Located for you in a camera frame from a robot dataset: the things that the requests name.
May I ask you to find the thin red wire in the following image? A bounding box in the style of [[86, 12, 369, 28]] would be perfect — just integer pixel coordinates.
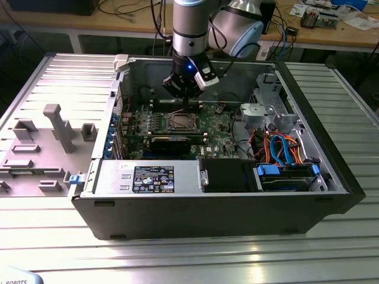
[[117, 95, 133, 116]]

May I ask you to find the grey plastic case latch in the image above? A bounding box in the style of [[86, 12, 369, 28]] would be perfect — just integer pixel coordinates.
[[113, 54, 131, 72]]

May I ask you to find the hard disk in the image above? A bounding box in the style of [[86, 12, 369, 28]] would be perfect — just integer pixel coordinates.
[[260, 176, 315, 192]]

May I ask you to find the white paper sheet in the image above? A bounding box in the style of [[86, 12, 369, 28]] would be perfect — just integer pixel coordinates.
[[343, 17, 379, 30]]

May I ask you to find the green motherboard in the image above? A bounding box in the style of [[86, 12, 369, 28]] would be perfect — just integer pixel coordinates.
[[120, 102, 247, 160]]

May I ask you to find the blue plastic clip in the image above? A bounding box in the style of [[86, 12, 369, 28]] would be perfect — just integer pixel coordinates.
[[68, 173, 86, 187]]

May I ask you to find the orange power wire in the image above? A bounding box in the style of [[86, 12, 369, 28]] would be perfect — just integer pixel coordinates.
[[251, 130, 269, 162], [284, 136, 306, 163]]

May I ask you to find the black graphics card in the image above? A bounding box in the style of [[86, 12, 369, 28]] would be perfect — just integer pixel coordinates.
[[150, 135, 192, 155]]

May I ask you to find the metal socket cover frame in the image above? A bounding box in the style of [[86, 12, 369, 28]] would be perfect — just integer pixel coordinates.
[[168, 114, 197, 130]]

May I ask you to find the grey parts rack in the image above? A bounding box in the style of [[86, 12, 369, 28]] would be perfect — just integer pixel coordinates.
[[0, 103, 100, 198]]

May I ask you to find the pale blue teach pendant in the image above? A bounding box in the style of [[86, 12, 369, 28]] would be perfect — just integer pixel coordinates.
[[0, 264, 45, 284]]

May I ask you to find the wooden desk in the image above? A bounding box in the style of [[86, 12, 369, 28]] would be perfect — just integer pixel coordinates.
[[0, 0, 379, 56]]

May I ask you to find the blue flat data cable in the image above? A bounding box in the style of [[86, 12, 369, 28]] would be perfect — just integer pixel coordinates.
[[269, 134, 297, 166]]

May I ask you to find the silver CPU chip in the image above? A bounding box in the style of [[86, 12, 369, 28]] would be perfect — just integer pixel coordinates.
[[174, 115, 192, 127]]

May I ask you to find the blue disk carrier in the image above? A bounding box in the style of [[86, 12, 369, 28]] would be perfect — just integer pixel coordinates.
[[254, 163, 321, 192]]

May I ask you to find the black equipment box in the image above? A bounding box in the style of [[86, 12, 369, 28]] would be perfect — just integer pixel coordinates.
[[8, 0, 99, 17]]

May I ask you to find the tall black box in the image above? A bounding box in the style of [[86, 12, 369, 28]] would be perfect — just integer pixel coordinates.
[[260, 0, 278, 36]]

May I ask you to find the silver power supply unit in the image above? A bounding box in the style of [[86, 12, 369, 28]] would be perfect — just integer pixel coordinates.
[[90, 159, 205, 196]]

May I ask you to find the silver metal drive cage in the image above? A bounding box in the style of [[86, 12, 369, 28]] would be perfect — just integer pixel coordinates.
[[239, 72, 307, 141]]

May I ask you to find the grey electronic box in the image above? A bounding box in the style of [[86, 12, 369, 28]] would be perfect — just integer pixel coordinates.
[[318, 10, 341, 30]]

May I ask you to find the wrist camera white casing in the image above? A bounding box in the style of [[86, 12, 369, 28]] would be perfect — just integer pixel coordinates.
[[193, 60, 220, 92]]

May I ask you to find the CPU cooler heatsink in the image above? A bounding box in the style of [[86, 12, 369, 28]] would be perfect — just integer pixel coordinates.
[[300, 8, 320, 30]]

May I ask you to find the black and grey PC case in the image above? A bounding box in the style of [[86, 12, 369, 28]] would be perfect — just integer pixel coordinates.
[[67, 53, 367, 241]]

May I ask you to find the metal locking lever wire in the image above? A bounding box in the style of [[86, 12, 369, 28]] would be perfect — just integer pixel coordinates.
[[167, 106, 193, 116]]

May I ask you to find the CPU socket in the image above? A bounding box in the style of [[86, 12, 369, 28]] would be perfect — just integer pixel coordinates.
[[165, 111, 198, 132]]

